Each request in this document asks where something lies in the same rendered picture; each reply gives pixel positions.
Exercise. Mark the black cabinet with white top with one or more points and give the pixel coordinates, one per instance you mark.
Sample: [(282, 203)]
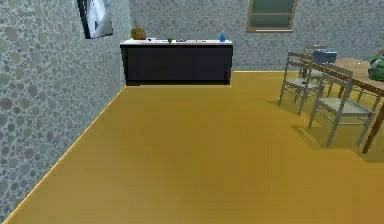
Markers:
[(176, 63)]

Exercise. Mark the small dark flat object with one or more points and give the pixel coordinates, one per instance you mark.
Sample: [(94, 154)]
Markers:
[(181, 40)]

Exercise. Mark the blue spray bottle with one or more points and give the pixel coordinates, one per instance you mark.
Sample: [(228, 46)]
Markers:
[(222, 37)]

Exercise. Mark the small white flat object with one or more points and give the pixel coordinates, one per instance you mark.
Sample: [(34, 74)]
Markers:
[(151, 39)]

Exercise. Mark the brown and red round object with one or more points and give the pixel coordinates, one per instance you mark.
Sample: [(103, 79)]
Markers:
[(138, 33)]

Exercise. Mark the grey wooden chair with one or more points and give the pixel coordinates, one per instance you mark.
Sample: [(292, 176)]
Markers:
[(338, 106), (316, 71), (300, 80)]

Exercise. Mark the blue box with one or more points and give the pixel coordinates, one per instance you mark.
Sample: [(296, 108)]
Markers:
[(324, 56)]

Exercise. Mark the wooden dining table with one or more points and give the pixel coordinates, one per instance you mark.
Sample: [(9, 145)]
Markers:
[(361, 76)]

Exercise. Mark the green round object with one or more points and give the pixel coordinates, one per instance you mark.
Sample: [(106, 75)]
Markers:
[(377, 70)]

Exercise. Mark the black framed wall picture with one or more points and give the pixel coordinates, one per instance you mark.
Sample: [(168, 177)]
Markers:
[(96, 16)]

